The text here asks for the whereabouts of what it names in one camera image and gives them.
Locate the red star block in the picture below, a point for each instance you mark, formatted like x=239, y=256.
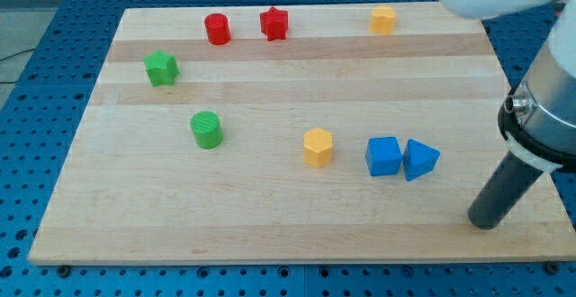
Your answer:
x=274, y=23

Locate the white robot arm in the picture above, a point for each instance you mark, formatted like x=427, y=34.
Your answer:
x=539, y=119

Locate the red cylinder block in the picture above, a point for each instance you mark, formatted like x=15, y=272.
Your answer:
x=217, y=28

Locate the blue triangle block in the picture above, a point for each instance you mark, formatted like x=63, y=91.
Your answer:
x=418, y=159

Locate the yellow heart block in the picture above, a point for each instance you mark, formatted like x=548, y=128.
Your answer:
x=382, y=20

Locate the blue cube block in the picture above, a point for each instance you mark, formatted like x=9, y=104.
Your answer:
x=383, y=156

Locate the green star block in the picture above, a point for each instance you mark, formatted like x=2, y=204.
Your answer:
x=161, y=68

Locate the green cylinder block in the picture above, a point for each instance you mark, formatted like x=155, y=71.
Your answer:
x=206, y=128

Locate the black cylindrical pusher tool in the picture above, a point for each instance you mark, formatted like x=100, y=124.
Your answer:
x=507, y=184

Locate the yellow hexagon block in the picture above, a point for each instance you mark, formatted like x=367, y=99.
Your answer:
x=318, y=147

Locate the wooden board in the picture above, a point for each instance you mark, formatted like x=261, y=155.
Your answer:
x=136, y=189

